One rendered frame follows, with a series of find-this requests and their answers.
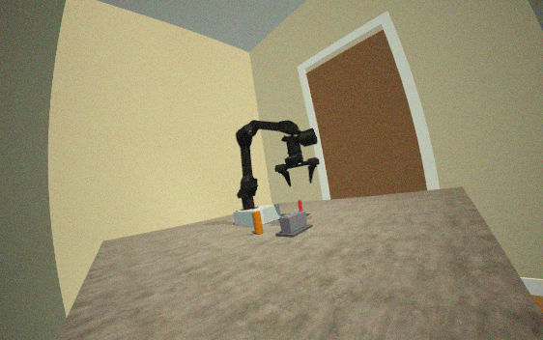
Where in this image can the orange cylinder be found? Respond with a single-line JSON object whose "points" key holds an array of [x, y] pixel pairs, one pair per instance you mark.
{"points": [[257, 223]]}

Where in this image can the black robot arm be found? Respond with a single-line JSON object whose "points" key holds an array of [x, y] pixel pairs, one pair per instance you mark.
{"points": [[244, 136]]}

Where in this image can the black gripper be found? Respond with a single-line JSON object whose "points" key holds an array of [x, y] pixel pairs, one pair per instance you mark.
{"points": [[282, 168]]}

